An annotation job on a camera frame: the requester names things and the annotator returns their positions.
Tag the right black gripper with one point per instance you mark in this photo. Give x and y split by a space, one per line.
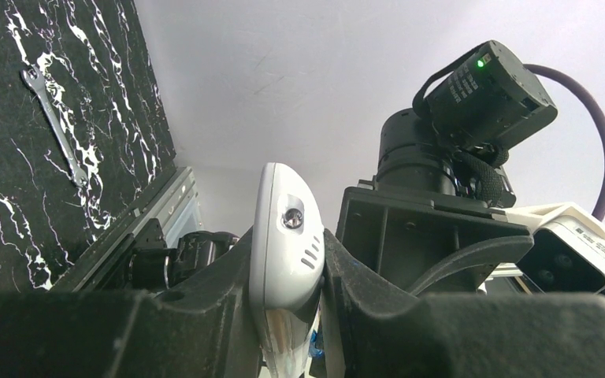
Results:
424 241

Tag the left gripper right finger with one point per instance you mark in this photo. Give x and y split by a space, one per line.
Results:
371 328

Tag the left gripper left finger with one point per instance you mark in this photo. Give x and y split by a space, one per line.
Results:
199 328

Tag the white remote control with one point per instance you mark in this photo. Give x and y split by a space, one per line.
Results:
287 262

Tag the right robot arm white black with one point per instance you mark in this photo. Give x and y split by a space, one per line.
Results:
456 136

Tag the small silver wrench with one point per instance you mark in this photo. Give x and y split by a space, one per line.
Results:
36 82

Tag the aluminium frame rail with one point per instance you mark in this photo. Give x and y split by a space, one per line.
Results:
148 223

